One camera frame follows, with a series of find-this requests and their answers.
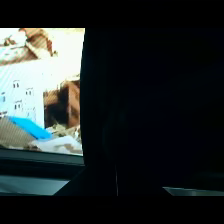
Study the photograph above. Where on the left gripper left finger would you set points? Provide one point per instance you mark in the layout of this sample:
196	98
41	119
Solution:
96	183

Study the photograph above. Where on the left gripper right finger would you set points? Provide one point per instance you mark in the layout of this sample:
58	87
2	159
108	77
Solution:
140	185

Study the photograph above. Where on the black garment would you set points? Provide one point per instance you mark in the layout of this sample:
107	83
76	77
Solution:
156	100

